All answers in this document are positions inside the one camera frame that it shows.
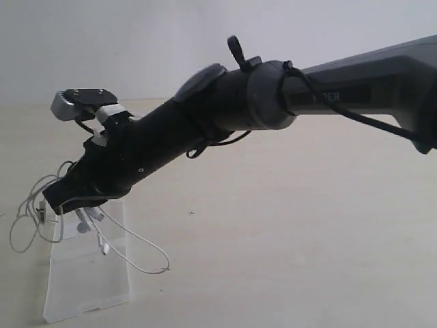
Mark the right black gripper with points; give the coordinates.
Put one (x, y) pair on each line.
(100, 174)

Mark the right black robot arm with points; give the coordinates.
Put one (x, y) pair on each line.
(392, 89)

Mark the white sticker label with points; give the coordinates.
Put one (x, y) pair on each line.
(71, 230)

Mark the clear plastic storage case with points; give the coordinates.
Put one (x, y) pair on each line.
(81, 278)

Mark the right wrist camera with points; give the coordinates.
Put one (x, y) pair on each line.
(80, 105)

